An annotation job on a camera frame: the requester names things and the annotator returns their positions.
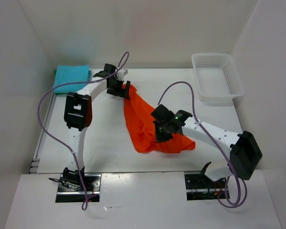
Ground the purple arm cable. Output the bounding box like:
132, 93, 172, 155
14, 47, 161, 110
37, 52, 131, 211
157, 81, 248, 208

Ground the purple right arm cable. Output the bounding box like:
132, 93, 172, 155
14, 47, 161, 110
157, 81, 248, 208

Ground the light blue t shirt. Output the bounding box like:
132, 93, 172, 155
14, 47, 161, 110
53, 65, 91, 94

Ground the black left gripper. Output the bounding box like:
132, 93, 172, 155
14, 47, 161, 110
106, 77, 130, 99

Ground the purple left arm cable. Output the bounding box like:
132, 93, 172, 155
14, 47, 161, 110
37, 52, 131, 211

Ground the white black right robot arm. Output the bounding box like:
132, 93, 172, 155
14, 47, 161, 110
151, 104, 263, 187

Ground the white plastic basket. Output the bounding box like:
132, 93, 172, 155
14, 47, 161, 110
191, 53, 245, 102

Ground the orange t shirt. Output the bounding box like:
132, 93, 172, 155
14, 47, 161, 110
123, 85, 196, 154

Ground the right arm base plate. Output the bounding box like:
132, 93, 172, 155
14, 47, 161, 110
184, 173, 226, 201

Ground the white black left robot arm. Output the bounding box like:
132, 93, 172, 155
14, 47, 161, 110
60, 64, 130, 191

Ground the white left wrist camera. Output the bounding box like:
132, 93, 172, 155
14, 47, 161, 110
116, 69, 128, 81

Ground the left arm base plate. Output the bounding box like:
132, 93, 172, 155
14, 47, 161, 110
55, 174, 102, 203

